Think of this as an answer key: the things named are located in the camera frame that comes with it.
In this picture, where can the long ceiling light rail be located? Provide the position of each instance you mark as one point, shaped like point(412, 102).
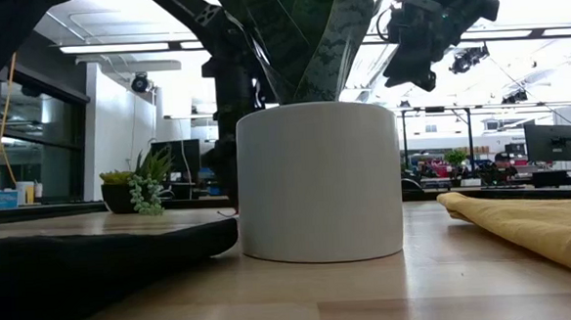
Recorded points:
point(113, 48)

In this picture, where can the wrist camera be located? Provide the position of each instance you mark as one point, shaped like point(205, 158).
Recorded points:
point(207, 67)
point(408, 23)

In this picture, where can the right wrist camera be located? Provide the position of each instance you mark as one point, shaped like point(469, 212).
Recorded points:
point(408, 23)

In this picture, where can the black ceiling spotlight cluster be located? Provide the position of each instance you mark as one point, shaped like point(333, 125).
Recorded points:
point(514, 97)
point(466, 61)

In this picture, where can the black monitor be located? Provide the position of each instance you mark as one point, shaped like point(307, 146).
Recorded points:
point(175, 156)
point(551, 141)

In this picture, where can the yellow cloth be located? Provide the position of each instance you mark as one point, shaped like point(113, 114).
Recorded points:
point(539, 230)

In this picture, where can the black cloth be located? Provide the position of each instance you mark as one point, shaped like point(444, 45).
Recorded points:
point(76, 269)

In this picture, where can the white cup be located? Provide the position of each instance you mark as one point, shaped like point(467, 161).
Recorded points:
point(25, 192)

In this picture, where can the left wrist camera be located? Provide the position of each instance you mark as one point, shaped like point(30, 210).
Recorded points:
point(207, 67)

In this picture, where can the black aluminium table frame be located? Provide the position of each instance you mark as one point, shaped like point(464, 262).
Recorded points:
point(48, 212)

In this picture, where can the green snake plant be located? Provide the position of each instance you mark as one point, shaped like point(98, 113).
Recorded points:
point(318, 40)

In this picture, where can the white round plant pot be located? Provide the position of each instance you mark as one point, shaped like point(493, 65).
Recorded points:
point(316, 188)

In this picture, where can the person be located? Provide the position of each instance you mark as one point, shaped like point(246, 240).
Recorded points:
point(503, 168)

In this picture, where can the background potted plant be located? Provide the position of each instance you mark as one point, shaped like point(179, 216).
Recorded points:
point(457, 158)

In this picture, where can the blue and white box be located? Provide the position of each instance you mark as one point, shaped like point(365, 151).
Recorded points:
point(6, 200)

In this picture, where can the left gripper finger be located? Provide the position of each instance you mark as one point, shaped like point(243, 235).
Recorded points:
point(229, 173)
point(212, 171)

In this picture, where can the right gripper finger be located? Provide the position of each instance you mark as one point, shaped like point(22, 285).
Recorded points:
point(425, 79)
point(401, 73)

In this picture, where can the small succulent in dark pot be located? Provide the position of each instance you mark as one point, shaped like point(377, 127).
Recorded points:
point(118, 198)

